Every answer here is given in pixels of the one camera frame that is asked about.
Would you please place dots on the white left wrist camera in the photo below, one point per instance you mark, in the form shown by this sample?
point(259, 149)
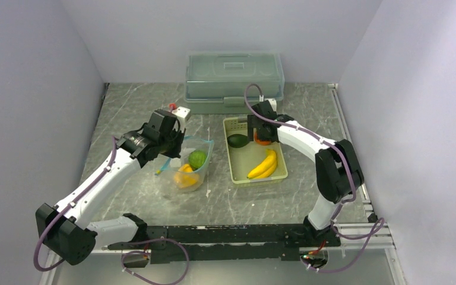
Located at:
point(182, 113)

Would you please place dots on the green translucent storage box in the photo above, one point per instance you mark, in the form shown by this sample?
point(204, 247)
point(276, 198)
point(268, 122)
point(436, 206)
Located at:
point(215, 82)

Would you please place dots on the yellow bell pepper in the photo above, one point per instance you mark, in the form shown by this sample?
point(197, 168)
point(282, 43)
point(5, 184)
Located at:
point(186, 177)

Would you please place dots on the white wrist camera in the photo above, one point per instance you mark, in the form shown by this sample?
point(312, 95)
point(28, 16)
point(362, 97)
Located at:
point(273, 104)
point(182, 113)

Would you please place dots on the clear zip bag blue zipper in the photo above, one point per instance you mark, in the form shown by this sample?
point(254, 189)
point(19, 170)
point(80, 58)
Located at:
point(165, 174)

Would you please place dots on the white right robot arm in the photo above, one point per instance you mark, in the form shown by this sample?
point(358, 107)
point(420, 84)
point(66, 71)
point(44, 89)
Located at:
point(338, 172)

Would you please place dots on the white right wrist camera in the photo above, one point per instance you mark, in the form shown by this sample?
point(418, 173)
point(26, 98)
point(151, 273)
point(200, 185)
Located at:
point(273, 104)

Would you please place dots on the green custard apple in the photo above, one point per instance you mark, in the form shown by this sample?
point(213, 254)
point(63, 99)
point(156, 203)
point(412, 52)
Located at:
point(196, 159)

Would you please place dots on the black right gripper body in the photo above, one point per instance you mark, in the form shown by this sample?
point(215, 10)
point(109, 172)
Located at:
point(252, 124)

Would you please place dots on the pale green perforated basket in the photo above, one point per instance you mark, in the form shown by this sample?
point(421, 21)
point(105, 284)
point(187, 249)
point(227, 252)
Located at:
point(242, 160)

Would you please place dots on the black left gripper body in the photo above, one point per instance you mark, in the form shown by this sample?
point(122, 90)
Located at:
point(171, 144)

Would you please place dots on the dark green avocado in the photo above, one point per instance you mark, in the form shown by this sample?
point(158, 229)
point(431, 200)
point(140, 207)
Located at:
point(237, 140)

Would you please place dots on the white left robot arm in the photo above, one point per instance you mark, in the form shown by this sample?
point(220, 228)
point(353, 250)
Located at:
point(67, 228)

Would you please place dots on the orange fruit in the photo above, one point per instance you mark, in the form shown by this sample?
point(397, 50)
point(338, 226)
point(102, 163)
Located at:
point(261, 142)

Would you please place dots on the yellow banana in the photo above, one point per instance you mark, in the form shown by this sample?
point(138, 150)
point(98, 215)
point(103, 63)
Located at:
point(266, 167)

